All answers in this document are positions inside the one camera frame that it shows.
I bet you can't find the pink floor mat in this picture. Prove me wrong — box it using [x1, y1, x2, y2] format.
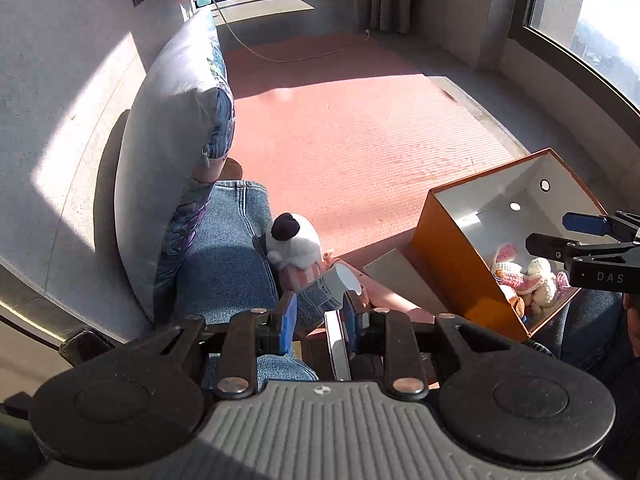
[226, 34, 520, 255]

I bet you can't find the white dog plush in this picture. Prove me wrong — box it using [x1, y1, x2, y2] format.
[266, 212, 329, 292]

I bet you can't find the anime print pillow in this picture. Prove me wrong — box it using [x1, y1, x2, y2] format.
[114, 9, 235, 324]

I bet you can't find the window frame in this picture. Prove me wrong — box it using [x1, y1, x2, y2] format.
[508, 0, 639, 136]

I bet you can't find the crochet bunny plush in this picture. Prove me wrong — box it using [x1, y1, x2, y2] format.
[490, 244, 570, 318]

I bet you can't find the white charger cable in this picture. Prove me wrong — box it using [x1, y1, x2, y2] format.
[154, 0, 372, 65]

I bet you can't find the pink tube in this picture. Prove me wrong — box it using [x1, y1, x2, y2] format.
[346, 263, 434, 324]

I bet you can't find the white lotion tube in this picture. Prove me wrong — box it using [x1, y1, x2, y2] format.
[296, 262, 362, 330]

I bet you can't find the orange cardboard box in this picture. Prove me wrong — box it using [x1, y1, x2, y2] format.
[406, 148, 605, 341]

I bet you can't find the brown bear plush blue outfit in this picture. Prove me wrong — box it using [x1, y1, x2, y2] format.
[499, 284, 526, 321]

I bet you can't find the brown sock foot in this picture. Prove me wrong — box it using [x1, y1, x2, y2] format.
[218, 157, 243, 181]

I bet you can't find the person right hand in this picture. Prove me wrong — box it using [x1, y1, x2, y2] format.
[623, 294, 640, 358]

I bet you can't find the grey book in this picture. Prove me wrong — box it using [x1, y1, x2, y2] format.
[324, 310, 352, 382]

